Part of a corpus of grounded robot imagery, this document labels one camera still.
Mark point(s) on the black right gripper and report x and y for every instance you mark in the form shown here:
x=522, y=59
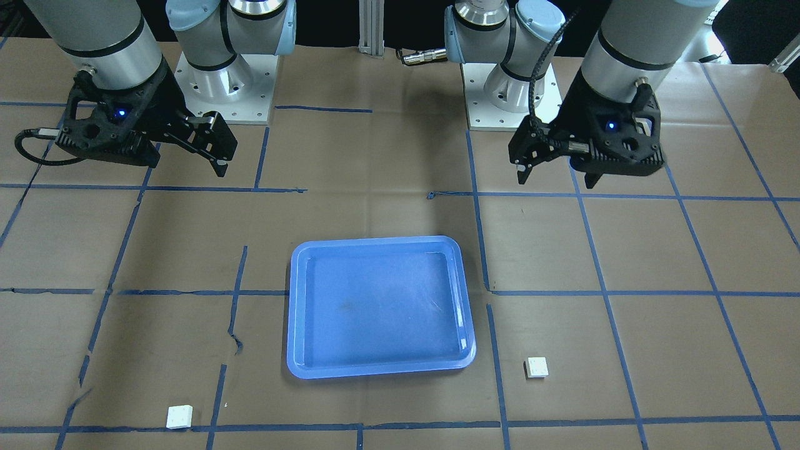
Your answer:
x=164, y=99

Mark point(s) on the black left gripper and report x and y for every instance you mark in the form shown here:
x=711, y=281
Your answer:
x=570, y=114

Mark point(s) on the white block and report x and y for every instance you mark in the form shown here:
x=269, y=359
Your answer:
x=536, y=367
x=179, y=417

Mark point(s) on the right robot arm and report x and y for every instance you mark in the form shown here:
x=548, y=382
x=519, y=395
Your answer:
x=114, y=37

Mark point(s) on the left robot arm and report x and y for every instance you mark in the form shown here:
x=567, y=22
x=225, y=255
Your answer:
x=636, y=41

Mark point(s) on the blue plastic tray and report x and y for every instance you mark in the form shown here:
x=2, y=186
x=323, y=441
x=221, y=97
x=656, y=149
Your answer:
x=378, y=306

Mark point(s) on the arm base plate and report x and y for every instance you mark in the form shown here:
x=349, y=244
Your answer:
x=496, y=102
x=241, y=92

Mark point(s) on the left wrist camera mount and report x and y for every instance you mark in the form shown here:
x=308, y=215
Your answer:
x=624, y=138

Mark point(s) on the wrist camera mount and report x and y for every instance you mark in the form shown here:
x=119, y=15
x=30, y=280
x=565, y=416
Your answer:
x=624, y=138
x=104, y=124

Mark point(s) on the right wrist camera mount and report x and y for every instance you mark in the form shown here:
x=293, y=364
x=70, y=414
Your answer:
x=104, y=124

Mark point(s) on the aluminium frame post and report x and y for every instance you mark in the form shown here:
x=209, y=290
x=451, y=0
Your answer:
x=371, y=28

